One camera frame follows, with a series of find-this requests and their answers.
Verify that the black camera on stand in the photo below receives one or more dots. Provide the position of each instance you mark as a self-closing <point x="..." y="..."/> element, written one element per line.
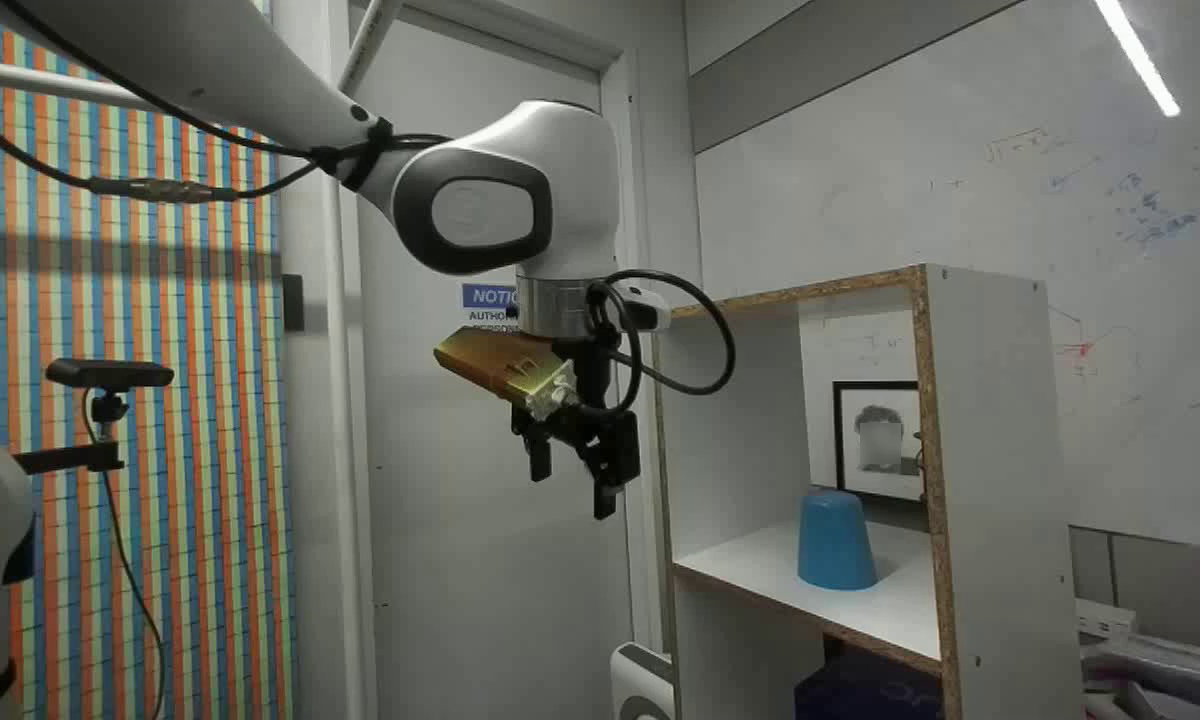
<point x="105" y="381"/>

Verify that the large white whiteboard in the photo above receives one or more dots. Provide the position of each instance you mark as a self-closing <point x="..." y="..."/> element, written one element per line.
<point x="1094" y="203"/>

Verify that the black framed portrait photo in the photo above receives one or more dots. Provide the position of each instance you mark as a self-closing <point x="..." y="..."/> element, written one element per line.
<point x="880" y="442"/>

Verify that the white open shelf cabinet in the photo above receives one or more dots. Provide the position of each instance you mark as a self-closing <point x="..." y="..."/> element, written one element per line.
<point x="1001" y="504"/>

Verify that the white round air purifier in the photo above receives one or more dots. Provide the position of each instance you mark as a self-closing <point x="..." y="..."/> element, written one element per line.
<point x="643" y="684"/>

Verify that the yellow brown held object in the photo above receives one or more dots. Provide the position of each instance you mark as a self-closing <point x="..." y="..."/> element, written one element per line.
<point x="501" y="365"/>

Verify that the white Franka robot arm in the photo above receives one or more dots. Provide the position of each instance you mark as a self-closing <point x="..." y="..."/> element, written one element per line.
<point x="227" y="61"/>

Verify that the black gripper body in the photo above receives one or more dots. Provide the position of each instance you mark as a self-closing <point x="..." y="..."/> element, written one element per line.
<point x="598" y="360"/>

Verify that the blue plastic cup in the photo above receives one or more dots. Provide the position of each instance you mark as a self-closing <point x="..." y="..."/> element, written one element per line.
<point x="838" y="543"/>

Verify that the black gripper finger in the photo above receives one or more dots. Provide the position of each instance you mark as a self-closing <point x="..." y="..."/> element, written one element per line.
<point x="607" y="479"/>
<point x="537" y="456"/>

